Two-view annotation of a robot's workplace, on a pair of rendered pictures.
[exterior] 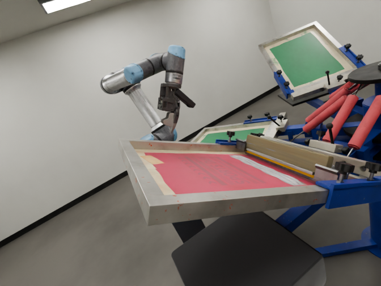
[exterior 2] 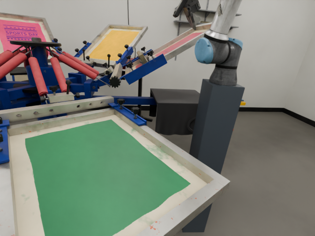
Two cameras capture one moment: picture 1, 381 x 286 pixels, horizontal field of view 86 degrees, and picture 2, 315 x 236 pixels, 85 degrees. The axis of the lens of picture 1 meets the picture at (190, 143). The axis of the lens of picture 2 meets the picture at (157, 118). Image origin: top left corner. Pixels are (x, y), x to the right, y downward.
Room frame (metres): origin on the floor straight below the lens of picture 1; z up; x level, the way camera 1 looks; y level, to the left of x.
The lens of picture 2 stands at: (2.19, -0.02, 1.39)
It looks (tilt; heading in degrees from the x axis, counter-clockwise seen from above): 24 degrees down; 185
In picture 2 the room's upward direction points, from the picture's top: 5 degrees clockwise
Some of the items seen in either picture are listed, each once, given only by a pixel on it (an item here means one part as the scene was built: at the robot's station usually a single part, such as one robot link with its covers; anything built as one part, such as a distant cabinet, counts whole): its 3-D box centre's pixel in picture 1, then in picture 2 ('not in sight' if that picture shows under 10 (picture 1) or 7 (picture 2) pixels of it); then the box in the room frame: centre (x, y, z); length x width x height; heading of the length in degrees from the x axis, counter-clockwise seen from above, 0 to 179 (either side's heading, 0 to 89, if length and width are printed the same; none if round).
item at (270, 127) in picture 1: (237, 130); (81, 121); (1.56, -0.40, 1.05); 1.08 x 0.61 x 0.23; 46
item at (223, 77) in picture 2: not in sight; (224, 74); (1.15, 0.24, 1.25); 0.15 x 0.15 x 0.10
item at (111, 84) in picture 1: (119, 80); not in sight; (1.10, 0.20, 1.77); 0.49 x 0.11 x 0.12; 36
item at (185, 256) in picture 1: (235, 253); (178, 95); (0.62, 0.01, 0.95); 0.48 x 0.44 x 0.01; 106
